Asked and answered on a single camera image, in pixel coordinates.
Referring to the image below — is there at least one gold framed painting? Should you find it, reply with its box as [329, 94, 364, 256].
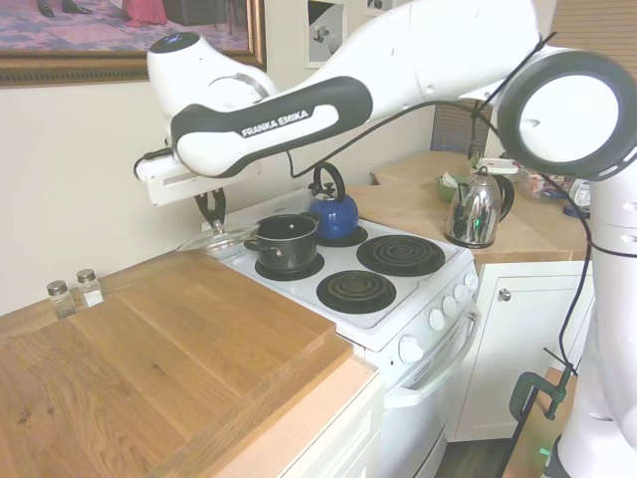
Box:
[0, 0, 268, 87]

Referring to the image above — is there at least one white oven door handle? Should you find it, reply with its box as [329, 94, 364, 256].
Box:
[387, 303, 482, 410]

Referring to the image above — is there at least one stainless steel electric kettle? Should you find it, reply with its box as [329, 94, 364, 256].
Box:
[443, 165, 517, 249]

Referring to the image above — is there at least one brown window blind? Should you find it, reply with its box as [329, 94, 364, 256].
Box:
[429, 97, 495, 156]

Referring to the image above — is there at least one glass salt shaker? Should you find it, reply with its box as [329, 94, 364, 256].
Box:
[75, 269, 105, 309]

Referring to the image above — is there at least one white cabinet door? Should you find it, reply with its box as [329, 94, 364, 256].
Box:
[445, 260, 598, 442]

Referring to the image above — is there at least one large grey spheres print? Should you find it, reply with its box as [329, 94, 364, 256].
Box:
[305, 0, 347, 70]

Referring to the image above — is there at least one blue stovetop kettle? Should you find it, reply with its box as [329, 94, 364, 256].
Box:
[307, 162, 361, 242]

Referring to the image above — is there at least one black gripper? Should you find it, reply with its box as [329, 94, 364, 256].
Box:
[193, 185, 229, 225]

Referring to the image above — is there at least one green metal clamp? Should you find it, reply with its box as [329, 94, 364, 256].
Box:
[509, 348, 579, 425]

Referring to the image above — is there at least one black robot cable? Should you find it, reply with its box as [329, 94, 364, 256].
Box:
[132, 31, 637, 380]

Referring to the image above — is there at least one white base cabinet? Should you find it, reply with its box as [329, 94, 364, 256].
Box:
[217, 369, 387, 478]

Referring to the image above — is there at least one black coil burner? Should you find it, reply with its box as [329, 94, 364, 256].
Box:
[254, 250, 326, 282]
[316, 269, 398, 316]
[315, 224, 370, 249]
[355, 234, 447, 276]

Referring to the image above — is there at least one glass pot lid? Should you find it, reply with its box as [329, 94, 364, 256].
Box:
[175, 220, 262, 253]

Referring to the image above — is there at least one white lidded container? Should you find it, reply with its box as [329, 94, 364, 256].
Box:
[476, 156, 520, 176]

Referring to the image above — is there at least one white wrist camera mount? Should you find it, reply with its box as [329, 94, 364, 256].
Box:
[134, 152, 266, 208]

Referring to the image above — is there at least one clear dish soap bottle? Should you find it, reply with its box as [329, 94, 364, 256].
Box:
[566, 177, 593, 208]

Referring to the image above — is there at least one large wooden butcher board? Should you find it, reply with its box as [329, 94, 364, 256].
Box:
[0, 246, 355, 478]

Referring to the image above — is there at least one glass pepper shaker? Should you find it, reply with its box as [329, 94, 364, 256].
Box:
[46, 280, 78, 321]

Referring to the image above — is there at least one clear plastic food container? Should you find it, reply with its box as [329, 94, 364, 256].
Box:
[515, 167, 558, 201]

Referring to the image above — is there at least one white electric stove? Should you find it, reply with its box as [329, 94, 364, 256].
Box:
[201, 186, 484, 478]

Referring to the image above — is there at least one black cooking pot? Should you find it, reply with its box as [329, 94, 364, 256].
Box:
[243, 213, 321, 273]

